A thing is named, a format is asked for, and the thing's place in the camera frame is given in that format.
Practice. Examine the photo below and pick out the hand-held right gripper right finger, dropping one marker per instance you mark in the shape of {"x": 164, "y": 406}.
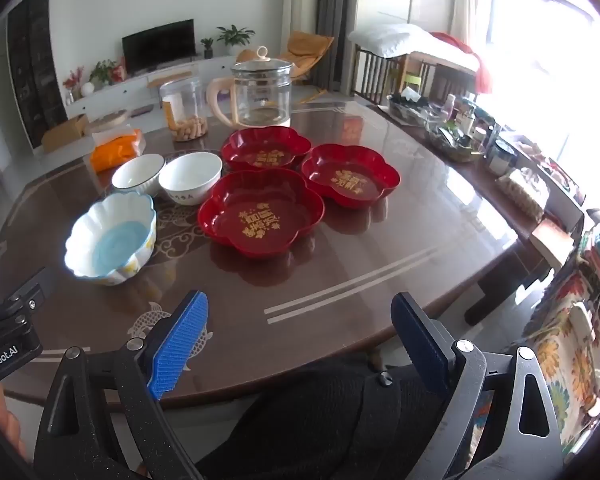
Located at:
{"x": 420, "y": 345}

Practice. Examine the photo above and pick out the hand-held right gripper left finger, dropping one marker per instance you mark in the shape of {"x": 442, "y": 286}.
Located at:
{"x": 180, "y": 345}

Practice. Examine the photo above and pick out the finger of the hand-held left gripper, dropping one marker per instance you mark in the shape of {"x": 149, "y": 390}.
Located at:
{"x": 27, "y": 290}

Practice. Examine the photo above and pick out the scalloped white and blue bowl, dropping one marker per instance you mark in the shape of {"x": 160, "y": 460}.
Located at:
{"x": 110, "y": 245}

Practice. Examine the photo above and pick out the red flower-shaped plate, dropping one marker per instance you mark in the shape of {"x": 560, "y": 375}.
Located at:
{"x": 265, "y": 157}
{"x": 350, "y": 180}
{"x": 260, "y": 220}

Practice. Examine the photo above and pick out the white bowl with dark rim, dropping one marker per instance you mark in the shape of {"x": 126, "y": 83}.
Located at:
{"x": 137, "y": 172}

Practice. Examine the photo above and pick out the plain white bowl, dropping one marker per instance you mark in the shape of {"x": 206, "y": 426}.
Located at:
{"x": 190, "y": 180}

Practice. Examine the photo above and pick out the person's left hand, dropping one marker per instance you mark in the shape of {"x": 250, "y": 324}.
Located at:
{"x": 2, "y": 420}

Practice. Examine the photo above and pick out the floral printed cloth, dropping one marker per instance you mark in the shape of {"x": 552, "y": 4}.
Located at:
{"x": 565, "y": 350}

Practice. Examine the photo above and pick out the cardboard box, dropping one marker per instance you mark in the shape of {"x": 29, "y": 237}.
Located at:
{"x": 65, "y": 132}

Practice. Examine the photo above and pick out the orange tissue pack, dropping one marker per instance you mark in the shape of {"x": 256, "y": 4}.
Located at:
{"x": 115, "y": 152}

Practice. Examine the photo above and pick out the dark wooden side cabinet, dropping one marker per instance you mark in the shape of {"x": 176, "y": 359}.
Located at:
{"x": 545, "y": 240}

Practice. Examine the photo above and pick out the beige woven basket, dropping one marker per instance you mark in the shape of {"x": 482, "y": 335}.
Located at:
{"x": 525, "y": 192}

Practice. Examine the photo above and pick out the round wooden stool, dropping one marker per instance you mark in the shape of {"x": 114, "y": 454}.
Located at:
{"x": 109, "y": 120}

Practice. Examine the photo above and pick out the glass jar with dark lid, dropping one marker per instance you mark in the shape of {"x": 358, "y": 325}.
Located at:
{"x": 501, "y": 157}

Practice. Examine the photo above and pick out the round white vase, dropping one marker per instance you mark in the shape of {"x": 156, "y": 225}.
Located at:
{"x": 87, "y": 89}

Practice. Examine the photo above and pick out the red flowers in vase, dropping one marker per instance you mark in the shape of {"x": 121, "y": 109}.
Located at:
{"x": 72, "y": 80}

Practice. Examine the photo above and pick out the cluster of bottles and jars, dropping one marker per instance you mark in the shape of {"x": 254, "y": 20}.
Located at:
{"x": 445, "y": 130}

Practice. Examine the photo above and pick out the white television cabinet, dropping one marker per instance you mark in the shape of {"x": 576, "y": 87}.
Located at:
{"x": 135, "y": 92}

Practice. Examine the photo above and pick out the bushy green potted plant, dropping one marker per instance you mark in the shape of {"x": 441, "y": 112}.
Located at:
{"x": 102, "y": 72}

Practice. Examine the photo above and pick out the red gift box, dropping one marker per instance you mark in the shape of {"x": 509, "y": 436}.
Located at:
{"x": 118, "y": 72}

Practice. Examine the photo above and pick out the clear plastic jar of peanuts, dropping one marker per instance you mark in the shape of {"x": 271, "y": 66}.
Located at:
{"x": 182, "y": 105}

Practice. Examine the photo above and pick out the wooden side table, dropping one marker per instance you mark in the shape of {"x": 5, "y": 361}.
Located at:
{"x": 169, "y": 79}

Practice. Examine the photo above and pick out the small green chair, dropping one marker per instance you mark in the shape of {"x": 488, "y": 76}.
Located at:
{"x": 412, "y": 80}

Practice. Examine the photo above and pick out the wooden chair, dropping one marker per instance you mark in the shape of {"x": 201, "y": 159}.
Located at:
{"x": 375, "y": 75}

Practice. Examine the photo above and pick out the black television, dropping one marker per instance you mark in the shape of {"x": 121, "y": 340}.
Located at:
{"x": 157, "y": 45}

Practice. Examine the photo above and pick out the red cloth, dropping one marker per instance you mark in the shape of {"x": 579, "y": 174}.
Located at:
{"x": 482, "y": 70}

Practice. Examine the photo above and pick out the small green potted plant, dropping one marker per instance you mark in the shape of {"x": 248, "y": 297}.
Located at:
{"x": 207, "y": 47}

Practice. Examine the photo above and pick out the white pillow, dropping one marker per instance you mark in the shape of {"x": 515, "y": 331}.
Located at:
{"x": 390, "y": 40}

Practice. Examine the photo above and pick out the window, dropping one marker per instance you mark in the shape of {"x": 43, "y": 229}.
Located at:
{"x": 545, "y": 60}

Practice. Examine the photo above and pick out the large green potted plant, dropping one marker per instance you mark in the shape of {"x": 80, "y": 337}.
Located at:
{"x": 235, "y": 35}

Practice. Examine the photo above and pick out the orange lounge chair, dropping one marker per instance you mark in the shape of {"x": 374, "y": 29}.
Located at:
{"x": 305, "y": 50}

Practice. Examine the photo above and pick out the grey curtain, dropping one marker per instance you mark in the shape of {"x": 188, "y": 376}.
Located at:
{"x": 337, "y": 20}

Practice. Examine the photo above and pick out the standing air conditioner with cover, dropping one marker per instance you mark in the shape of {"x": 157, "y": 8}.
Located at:
{"x": 300, "y": 0}

